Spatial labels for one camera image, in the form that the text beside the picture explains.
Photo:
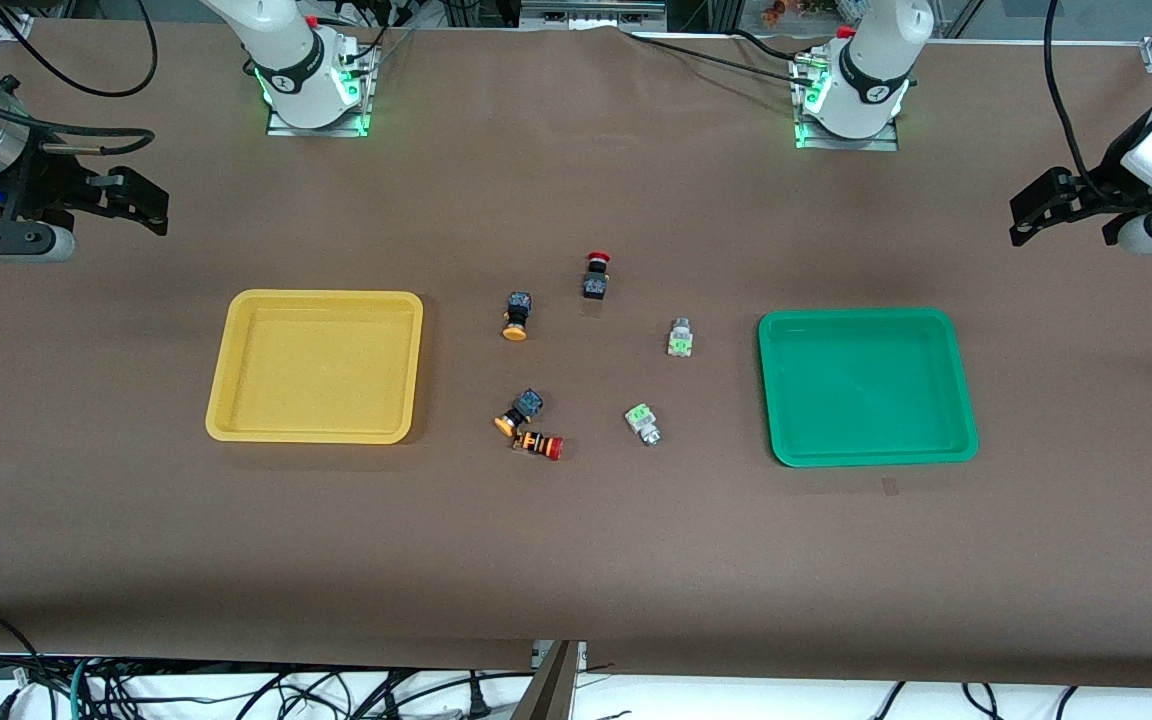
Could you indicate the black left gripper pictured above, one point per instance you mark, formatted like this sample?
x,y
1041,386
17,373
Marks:
x,y
1102,186

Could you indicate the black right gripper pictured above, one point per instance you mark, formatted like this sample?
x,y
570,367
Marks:
x,y
44,182

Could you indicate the yellow push button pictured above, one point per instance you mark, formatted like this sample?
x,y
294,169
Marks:
x,y
518,411
515,316

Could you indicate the green push button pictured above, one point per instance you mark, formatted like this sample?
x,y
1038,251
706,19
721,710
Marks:
x,y
642,423
679,339

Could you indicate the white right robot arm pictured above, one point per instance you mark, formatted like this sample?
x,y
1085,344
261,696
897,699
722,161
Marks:
x,y
286,50

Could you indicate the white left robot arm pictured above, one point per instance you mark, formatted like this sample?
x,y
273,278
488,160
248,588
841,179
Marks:
x,y
876,60

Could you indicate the yellow plastic tray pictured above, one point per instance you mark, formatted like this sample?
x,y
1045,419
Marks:
x,y
316,370

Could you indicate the green plastic tray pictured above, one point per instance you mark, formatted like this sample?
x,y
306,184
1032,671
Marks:
x,y
866,385

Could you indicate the red button black body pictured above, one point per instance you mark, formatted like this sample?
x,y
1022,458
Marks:
x,y
596,275

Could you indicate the red button orange striped body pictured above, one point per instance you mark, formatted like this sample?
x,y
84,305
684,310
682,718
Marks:
x,y
539,445

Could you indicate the brown table mat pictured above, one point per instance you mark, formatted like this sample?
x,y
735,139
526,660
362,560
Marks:
x,y
576,560

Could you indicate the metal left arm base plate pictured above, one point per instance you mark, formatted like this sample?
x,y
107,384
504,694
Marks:
x,y
881,143

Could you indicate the grey aluminium rail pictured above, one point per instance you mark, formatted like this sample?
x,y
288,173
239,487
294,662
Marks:
x,y
591,12

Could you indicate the dark metal table post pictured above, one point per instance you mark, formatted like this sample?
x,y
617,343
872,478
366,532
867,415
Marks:
x,y
548,690

